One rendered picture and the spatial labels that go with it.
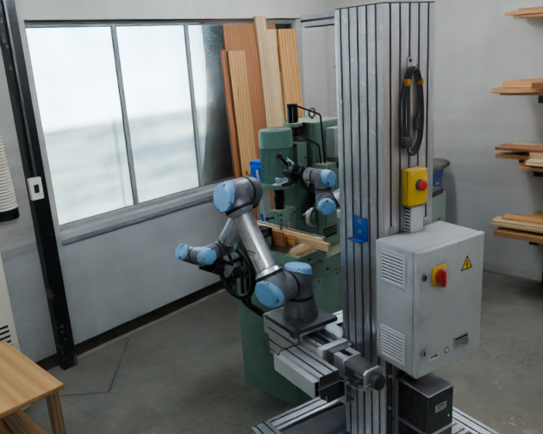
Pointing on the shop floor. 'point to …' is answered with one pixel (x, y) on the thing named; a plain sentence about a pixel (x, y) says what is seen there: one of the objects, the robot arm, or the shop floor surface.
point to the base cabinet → (250, 331)
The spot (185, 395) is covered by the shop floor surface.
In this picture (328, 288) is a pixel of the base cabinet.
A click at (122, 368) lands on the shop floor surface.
